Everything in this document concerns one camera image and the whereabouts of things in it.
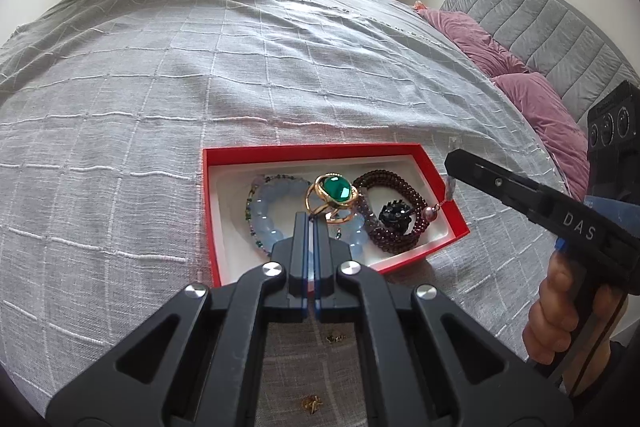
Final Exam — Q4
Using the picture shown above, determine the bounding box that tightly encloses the pink pillow far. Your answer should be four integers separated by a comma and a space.
413, 1, 528, 78

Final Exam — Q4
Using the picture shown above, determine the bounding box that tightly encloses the red Ace box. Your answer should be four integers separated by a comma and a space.
200, 142, 471, 289

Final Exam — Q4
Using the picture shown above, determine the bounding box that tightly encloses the grey padded headboard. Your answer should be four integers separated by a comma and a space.
442, 0, 639, 129

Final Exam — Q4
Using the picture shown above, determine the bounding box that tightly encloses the light blue bead bracelet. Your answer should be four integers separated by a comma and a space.
248, 178, 371, 281

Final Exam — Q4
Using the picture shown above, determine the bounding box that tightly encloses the person's right hand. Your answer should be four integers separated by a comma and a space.
522, 250, 624, 365

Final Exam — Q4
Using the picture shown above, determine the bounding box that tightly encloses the pink pillow near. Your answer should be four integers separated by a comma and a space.
491, 72, 590, 200

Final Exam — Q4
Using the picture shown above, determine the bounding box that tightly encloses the gold green stone ring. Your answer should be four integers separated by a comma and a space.
304, 171, 360, 226

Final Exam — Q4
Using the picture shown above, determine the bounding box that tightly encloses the black hair claw clip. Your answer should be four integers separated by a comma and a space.
378, 199, 414, 236

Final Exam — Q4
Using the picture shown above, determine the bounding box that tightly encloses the dark red bead bracelet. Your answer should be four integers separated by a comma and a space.
351, 168, 457, 256

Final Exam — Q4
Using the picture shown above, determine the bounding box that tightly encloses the pink pillow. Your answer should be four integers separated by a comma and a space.
491, 72, 590, 200
413, 1, 528, 78

